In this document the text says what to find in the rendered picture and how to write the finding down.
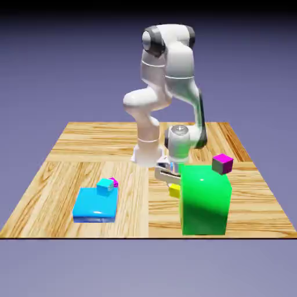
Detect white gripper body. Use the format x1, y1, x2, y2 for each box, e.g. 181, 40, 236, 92
154, 167, 182, 186

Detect small yellow cube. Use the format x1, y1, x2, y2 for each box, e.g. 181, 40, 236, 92
168, 183, 181, 199

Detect small cyan cube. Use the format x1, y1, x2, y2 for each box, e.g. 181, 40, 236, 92
96, 178, 115, 197

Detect large green box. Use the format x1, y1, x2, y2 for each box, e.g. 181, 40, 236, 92
179, 164, 233, 237

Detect large blue box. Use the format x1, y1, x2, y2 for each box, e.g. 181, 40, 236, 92
72, 187, 119, 223

